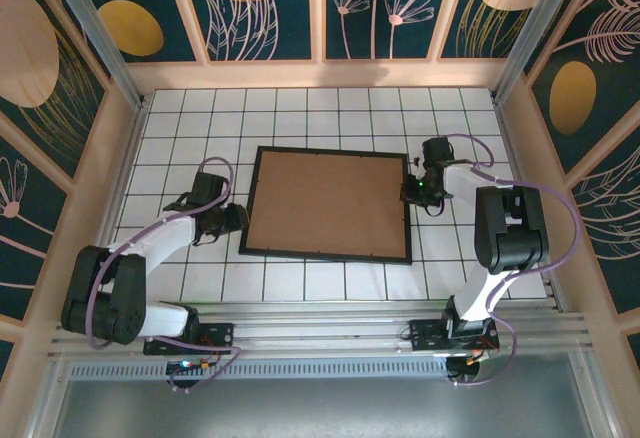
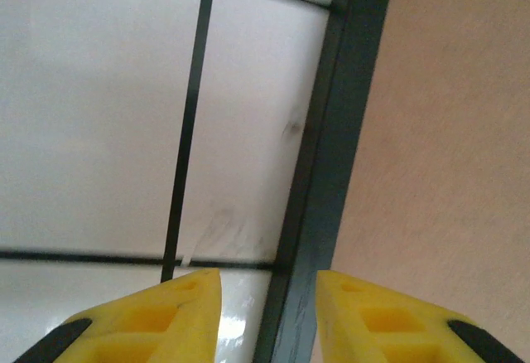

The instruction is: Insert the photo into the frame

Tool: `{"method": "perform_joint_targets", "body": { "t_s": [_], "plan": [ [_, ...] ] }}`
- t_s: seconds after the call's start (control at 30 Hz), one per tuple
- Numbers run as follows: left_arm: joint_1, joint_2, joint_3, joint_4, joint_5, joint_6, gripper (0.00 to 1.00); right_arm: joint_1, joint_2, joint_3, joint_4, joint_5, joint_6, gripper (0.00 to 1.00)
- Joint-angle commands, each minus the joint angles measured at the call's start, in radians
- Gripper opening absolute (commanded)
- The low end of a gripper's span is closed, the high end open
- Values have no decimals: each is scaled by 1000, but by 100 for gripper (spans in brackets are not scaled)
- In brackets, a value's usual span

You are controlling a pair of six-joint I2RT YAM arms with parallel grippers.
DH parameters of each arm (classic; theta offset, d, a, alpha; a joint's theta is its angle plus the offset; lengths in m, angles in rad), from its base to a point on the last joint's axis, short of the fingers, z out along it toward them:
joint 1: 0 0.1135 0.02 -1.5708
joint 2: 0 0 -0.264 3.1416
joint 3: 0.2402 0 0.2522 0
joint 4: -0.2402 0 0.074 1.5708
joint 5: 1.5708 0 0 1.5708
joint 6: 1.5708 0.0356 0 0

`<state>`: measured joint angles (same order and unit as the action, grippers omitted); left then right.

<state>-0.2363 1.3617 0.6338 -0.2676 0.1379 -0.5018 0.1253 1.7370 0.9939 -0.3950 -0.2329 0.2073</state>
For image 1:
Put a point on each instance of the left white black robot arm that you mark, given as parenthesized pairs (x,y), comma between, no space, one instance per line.
(115,303)

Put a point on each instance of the pink flowers wall panel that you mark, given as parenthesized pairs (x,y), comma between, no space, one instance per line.
(400,8)

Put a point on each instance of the single flower wall panel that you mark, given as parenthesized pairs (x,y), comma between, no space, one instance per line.
(20,258)

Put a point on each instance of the gold oval wall panel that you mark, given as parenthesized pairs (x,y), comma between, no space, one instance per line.
(130,28)
(572,98)

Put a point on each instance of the aluminium table side rail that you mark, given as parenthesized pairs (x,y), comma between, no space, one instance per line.
(136,128)
(505,128)

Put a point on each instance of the black picture frame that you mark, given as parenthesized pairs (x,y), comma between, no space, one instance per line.
(325,257)

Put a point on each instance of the wide aluminium extrusion rail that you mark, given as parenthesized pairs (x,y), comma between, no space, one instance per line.
(320,338)

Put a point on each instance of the yellow power connector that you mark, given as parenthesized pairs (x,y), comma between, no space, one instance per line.
(472,359)
(206,367)

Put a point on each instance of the narrow aluminium extrusion rail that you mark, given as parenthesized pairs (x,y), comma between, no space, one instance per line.
(300,308)

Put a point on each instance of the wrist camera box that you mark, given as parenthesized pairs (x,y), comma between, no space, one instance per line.
(207,188)
(436,150)

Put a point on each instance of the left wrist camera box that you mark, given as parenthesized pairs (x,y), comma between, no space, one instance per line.
(207,188)

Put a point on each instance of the grey metal sheet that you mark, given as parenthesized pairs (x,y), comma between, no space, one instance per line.
(320,408)

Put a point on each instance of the small LED circuit board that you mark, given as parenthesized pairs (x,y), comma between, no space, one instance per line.
(184,365)

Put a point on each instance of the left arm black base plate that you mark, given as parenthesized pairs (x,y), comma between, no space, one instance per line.
(215,335)

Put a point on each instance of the feather line wall panel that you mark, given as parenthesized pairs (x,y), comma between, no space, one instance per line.
(615,218)

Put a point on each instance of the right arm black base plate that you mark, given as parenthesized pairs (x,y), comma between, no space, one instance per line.
(425,335)

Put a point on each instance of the aluminium corner post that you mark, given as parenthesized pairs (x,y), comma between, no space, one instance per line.
(540,23)
(95,28)

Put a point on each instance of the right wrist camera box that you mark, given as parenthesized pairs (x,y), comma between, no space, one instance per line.
(436,150)

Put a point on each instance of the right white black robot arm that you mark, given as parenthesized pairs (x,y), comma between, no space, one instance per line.
(510,233)

